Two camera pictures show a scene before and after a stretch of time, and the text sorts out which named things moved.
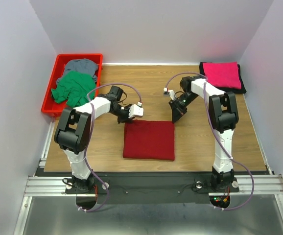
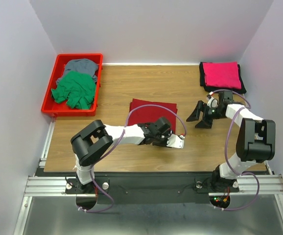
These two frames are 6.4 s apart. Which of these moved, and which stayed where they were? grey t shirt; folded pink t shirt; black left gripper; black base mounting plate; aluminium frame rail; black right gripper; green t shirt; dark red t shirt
Moved: dark red t shirt; black left gripper; black right gripper
Stayed: aluminium frame rail; green t shirt; black base mounting plate; folded pink t shirt; grey t shirt
